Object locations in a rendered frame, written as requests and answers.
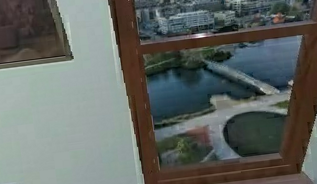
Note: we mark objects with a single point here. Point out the brown framed painting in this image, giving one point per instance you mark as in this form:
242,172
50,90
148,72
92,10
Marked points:
8,31

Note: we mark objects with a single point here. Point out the brown wooden window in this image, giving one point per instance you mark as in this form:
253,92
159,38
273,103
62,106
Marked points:
135,82

